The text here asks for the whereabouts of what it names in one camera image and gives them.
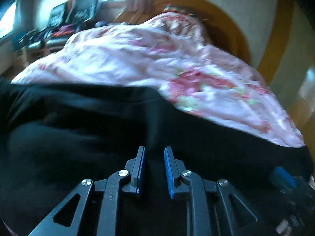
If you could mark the checkered pillow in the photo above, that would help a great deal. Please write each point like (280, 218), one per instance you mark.
(177, 9)

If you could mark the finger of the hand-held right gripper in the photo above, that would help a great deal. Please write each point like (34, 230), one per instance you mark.
(283, 177)

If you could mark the wooden headboard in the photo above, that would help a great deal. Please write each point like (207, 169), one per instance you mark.
(221, 24)

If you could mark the black pants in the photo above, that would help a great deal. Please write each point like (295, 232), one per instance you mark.
(73, 132)

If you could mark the black massage chair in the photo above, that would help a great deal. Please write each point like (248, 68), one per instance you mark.
(83, 11)
(56, 17)

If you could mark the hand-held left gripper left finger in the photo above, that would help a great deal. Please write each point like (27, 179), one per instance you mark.
(140, 169)

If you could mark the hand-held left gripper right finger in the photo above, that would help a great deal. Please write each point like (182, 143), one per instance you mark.
(169, 172)

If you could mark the pink floral blanket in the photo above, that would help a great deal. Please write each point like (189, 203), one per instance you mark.
(123, 59)

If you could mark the side window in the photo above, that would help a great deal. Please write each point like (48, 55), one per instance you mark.
(7, 19)

